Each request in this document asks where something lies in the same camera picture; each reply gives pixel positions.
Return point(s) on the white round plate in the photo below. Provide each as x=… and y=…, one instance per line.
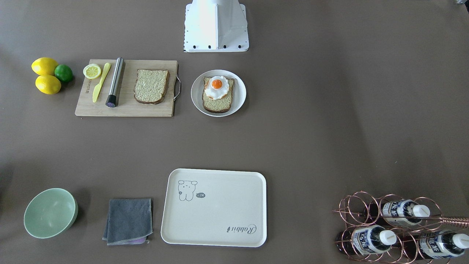
x=239, y=92

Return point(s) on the bread slice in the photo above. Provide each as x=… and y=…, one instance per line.
x=222, y=105
x=151, y=85

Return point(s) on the cream rabbit tray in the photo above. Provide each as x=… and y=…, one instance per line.
x=215, y=208

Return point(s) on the fried egg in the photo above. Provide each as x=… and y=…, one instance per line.
x=216, y=88

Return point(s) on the bamboo cutting board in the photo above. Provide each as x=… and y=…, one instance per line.
x=127, y=105

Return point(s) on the steel cylinder muddler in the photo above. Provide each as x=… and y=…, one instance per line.
x=112, y=99

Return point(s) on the grey folded cloth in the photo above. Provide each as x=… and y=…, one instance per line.
x=129, y=221

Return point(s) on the yellow plastic knife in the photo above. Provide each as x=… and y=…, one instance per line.
x=103, y=76

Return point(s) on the half lemon slice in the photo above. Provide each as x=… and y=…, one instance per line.
x=92, y=71

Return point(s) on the lower tea bottle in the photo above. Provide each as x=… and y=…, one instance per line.
x=435, y=245
x=366, y=240

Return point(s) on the tea bottle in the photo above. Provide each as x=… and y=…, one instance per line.
x=366, y=240
x=435, y=245
x=404, y=213

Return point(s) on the green lime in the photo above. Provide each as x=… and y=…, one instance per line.
x=63, y=73

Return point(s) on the upper tea bottle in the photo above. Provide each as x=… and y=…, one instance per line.
x=404, y=213

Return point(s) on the lower yellow lemon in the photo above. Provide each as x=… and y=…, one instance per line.
x=48, y=84

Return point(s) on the yellow lemon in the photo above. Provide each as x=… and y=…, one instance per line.
x=48, y=84
x=44, y=66

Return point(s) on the green bowl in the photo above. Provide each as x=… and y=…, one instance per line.
x=50, y=213

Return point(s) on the upper yellow lemon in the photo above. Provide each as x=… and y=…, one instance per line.
x=44, y=66

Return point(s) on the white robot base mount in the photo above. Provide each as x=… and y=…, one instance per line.
x=215, y=26

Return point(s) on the copper wire bottle rack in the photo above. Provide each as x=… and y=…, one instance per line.
x=351, y=210

